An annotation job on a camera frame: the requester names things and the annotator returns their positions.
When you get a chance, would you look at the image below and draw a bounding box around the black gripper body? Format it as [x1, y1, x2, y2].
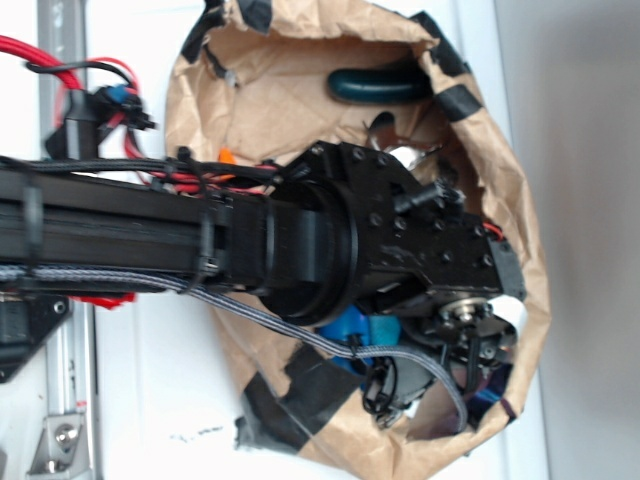
[349, 142, 529, 431]

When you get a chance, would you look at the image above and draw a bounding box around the light blue cloth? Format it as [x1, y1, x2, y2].
[368, 315, 401, 346]

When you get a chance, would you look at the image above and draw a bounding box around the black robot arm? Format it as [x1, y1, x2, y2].
[1, 142, 526, 431]

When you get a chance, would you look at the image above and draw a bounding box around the blue plastic bottle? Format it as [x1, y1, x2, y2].
[317, 306, 371, 376]

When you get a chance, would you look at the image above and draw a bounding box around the silver key bunch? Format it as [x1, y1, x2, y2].
[365, 111, 444, 171]

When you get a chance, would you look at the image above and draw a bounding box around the dark teal oval case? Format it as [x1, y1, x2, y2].
[327, 68, 433, 104]

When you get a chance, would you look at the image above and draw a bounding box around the orange plastic toy carrot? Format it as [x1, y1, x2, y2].
[218, 147, 237, 182]

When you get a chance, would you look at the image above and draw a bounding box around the brown paper bag bin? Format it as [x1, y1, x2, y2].
[165, 1, 551, 479]

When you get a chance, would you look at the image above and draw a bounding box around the grey braided cable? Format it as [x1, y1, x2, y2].
[0, 267, 469, 429]

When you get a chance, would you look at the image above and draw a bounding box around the aluminium rail with bracket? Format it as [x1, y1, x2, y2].
[26, 1, 103, 479]

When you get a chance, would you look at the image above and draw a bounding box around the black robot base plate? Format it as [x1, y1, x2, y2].
[0, 295, 71, 384]

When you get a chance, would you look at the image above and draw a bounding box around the red wire bundle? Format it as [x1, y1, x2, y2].
[0, 34, 281, 311]

